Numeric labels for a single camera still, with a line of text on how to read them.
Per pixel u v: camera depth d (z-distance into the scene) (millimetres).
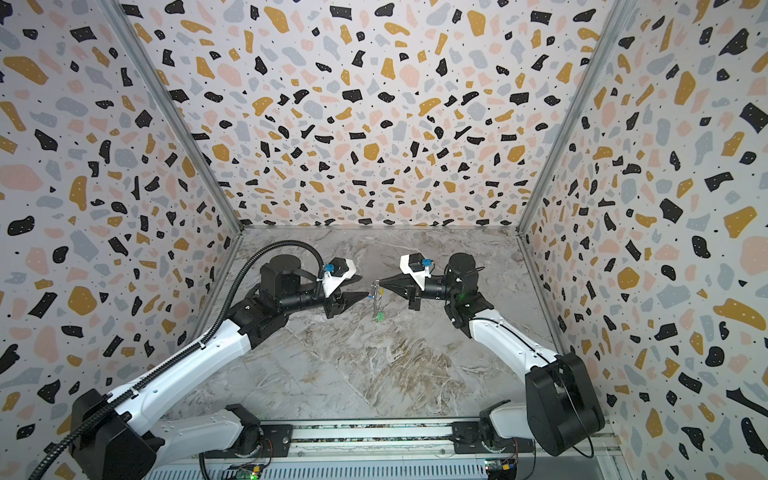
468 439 737
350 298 671
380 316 951
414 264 607
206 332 482
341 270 585
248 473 702
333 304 622
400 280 687
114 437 365
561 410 423
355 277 617
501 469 716
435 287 665
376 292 710
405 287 665
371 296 701
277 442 732
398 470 780
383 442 750
